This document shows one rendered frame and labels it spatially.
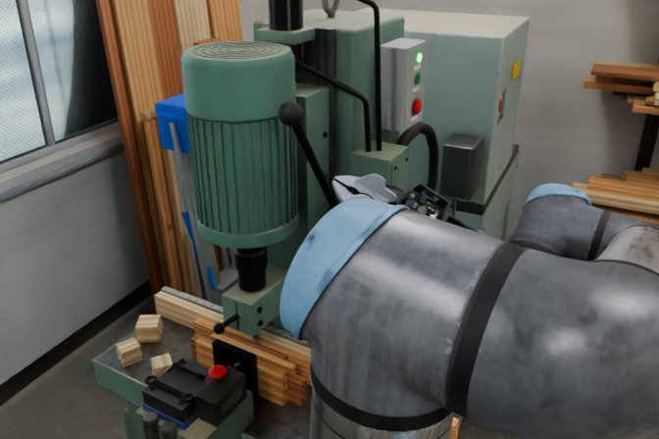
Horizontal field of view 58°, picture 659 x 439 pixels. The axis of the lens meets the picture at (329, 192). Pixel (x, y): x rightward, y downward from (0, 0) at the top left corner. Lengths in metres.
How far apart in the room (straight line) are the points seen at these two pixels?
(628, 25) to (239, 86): 2.47
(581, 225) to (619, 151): 2.36
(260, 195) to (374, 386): 0.58
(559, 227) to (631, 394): 0.56
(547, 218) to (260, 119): 0.45
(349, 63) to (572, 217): 0.45
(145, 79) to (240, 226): 1.66
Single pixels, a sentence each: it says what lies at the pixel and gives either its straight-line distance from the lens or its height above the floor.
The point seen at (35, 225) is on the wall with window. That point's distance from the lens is 2.52.
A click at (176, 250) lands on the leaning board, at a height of 0.39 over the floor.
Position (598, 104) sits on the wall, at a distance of 3.21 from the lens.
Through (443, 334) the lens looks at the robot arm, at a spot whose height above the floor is 1.46.
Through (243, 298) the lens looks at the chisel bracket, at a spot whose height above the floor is 1.07.
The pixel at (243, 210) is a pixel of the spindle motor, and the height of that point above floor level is 1.27.
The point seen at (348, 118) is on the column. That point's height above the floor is 1.36.
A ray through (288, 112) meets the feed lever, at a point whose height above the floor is 1.45.
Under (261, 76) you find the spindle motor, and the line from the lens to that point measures 0.88.
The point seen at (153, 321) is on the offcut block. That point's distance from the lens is 1.29.
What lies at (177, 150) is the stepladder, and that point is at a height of 1.02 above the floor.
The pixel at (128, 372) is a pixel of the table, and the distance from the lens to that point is 1.24.
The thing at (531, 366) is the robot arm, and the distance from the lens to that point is 0.35.
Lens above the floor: 1.68
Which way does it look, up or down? 24 degrees down
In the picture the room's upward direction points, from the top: straight up
